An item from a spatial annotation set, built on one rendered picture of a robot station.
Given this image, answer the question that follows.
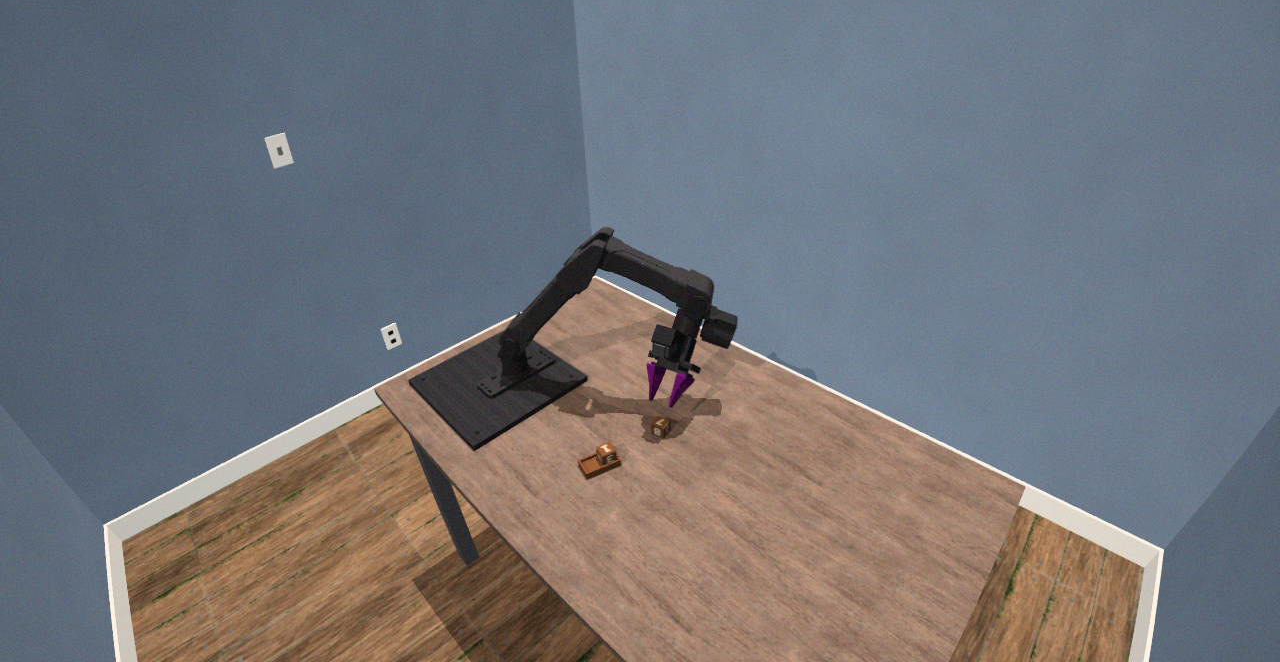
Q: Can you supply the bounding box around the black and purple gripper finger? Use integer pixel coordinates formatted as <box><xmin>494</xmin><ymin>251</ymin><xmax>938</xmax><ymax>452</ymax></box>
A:
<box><xmin>646</xmin><ymin>362</ymin><xmax>666</xmax><ymax>400</ymax></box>
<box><xmin>669</xmin><ymin>373</ymin><xmax>695</xmax><ymax>408</ymax></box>

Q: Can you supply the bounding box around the brown wooden tray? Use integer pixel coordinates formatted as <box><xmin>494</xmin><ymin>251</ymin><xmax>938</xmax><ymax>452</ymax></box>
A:
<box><xmin>579</xmin><ymin>453</ymin><xmax>621</xmax><ymax>479</ymax></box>

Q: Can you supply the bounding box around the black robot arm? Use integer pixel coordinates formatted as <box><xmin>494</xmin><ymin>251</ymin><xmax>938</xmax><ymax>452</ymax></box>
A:
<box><xmin>477</xmin><ymin>227</ymin><xmax>739</xmax><ymax>400</ymax></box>

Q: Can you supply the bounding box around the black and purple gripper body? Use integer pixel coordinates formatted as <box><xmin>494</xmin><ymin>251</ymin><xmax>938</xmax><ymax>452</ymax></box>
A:
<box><xmin>648</xmin><ymin>350</ymin><xmax>701</xmax><ymax>376</ymax></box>

